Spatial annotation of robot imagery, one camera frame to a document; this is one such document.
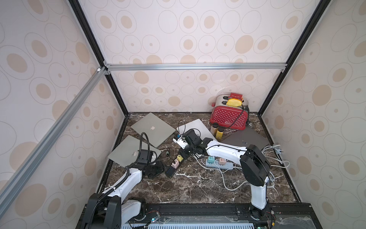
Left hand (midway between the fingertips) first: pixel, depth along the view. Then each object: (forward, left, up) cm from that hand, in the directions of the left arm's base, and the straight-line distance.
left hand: (167, 168), depth 85 cm
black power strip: (-1, -2, -3) cm, 4 cm away
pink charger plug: (+1, -5, +2) cm, 6 cm away
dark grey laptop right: (+28, -58, -5) cm, 64 cm away
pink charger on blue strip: (+3, -33, +3) cm, 33 cm away
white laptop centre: (+37, -20, -5) cm, 43 cm away
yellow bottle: (+24, -34, +3) cm, 42 cm away
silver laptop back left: (+31, +11, -5) cm, 34 cm away
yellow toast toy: (+42, -44, +16) cm, 63 cm away
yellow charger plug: (+5, -7, +2) cm, 9 cm away
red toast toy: (+47, -45, +18) cm, 67 cm away
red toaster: (+37, -39, +7) cm, 54 cm away
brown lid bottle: (+28, -30, +4) cm, 42 cm away
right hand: (+7, -6, +3) cm, 10 cm away
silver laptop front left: (+12, +30, -6) cm, 33 cm away
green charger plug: (+4, -26, +3) cm, 26 cm away
